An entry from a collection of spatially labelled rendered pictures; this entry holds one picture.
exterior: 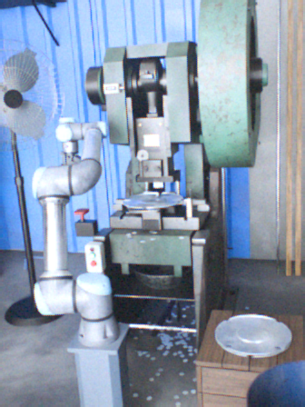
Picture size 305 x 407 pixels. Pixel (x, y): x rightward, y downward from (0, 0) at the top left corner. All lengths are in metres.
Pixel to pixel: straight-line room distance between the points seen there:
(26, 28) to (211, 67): 2.23
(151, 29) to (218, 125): 1.71
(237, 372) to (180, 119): 1.09
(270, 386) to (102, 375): 0.59
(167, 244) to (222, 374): 0.68
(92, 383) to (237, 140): 1.07
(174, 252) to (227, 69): 0.86
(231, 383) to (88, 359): 0.52
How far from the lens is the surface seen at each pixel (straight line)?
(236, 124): 1.91
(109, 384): 1.82
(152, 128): 2.26
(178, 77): 2.18
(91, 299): 1.69
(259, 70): 2.18
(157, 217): 2.25
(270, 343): 1.91
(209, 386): 1.87
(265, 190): 3.51
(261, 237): 3.61
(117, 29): 3.59
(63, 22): 3.74
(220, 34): 1.90
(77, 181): 1.75
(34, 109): 2.70
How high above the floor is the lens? 1.34
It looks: 14 degrees down
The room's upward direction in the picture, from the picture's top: 4 degrees counter-clockwise
